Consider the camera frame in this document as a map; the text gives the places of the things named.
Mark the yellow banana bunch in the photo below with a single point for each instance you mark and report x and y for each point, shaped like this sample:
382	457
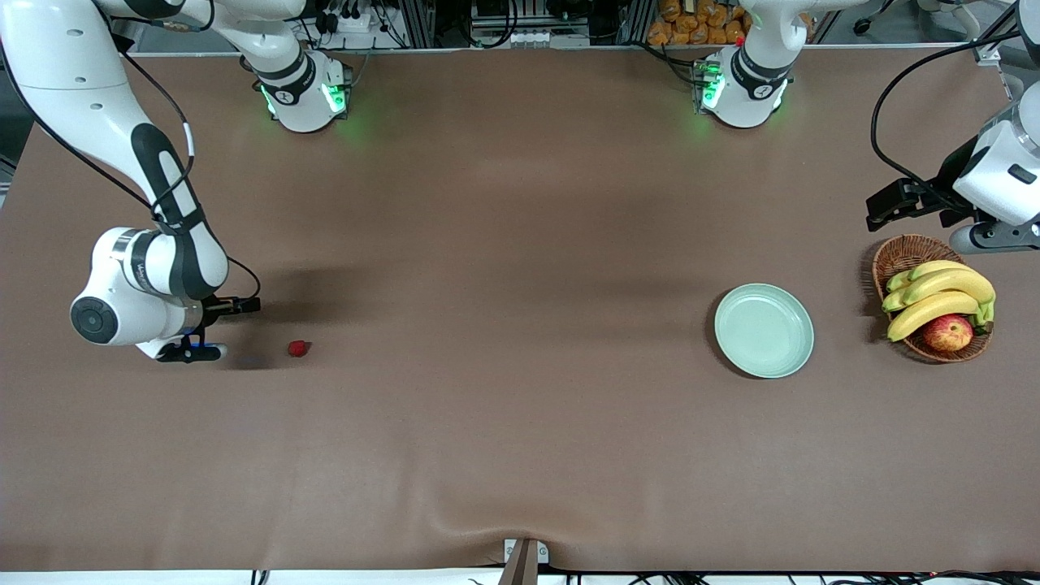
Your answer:
942	284

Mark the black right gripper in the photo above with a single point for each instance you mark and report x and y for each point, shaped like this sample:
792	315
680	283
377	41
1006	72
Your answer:
218	306

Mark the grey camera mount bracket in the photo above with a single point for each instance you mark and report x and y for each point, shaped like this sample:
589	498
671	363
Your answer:
522	562

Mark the red strawberry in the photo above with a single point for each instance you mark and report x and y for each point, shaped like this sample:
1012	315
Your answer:
298	348

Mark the brown wicker basket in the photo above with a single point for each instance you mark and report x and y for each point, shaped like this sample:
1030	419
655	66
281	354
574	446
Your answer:
906	252

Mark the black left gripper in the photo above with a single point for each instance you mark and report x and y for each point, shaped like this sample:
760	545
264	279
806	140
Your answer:
947	185

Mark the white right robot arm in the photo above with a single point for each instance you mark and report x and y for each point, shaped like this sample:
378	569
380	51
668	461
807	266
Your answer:
81	81

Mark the brown table cover sheet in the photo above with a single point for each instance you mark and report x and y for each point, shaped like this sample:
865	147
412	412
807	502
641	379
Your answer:
520	447

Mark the red yellow apple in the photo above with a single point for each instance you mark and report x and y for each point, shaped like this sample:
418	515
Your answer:
947	333

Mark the white connector block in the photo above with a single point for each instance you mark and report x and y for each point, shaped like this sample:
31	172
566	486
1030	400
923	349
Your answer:
530	37

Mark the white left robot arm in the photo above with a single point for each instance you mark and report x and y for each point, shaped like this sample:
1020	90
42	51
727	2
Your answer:
747	89

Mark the orange toy food pile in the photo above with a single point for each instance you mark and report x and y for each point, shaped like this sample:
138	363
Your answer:
691	23

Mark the pale green round plate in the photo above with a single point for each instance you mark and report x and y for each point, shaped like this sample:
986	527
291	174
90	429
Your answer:
764	331

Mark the white power strip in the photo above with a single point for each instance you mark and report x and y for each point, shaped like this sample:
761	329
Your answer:
351	21

